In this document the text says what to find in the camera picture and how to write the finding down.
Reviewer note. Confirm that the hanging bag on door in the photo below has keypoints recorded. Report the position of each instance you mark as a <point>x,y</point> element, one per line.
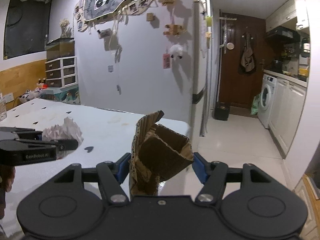
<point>247,58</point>

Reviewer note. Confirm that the dark brown entrance door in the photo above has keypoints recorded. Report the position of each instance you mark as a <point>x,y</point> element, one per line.
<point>236,88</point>

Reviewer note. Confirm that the white refrigerator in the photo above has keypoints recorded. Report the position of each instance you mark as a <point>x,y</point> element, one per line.
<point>200,69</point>

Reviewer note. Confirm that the white kitchen cabinets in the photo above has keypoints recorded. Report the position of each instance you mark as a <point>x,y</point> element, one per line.
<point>287,108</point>

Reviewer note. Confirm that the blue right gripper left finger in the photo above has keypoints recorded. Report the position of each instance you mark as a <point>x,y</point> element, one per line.
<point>123,167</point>

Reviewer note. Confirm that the white front-load washing machine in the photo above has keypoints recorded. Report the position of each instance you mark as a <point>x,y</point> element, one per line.
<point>266,99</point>

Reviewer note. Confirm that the torn brown cardboard box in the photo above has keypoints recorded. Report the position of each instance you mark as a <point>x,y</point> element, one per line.
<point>158,154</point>

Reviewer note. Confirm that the green plastic bag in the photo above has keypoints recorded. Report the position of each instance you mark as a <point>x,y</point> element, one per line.
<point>255,104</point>

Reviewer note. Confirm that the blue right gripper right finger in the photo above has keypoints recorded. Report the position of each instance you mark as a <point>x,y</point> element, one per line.
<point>202,168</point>

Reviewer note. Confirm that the fabric photo wall hanging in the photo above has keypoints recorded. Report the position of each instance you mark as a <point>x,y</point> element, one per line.
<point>89,13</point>

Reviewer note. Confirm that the white drawer storage unit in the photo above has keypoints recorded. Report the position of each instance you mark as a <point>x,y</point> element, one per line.
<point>61,72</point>

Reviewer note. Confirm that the white plastic bag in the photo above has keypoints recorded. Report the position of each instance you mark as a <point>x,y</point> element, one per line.
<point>69,130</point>

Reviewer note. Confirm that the glass terrarium tank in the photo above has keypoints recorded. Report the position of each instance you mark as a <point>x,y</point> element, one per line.
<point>60,47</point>

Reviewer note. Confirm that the pink hanging card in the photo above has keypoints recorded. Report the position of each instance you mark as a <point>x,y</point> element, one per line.
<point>166,61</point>

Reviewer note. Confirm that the dark wall television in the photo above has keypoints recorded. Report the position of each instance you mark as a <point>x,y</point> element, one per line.
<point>26,27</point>

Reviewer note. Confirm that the black bin by door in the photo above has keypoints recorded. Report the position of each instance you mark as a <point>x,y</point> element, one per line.
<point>221,111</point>

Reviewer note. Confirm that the white fluffy sheep toy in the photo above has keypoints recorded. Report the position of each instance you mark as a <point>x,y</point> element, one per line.
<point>176,50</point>

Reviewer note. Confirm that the clear plastic water bottle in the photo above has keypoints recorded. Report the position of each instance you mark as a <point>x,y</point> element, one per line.
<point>3,110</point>

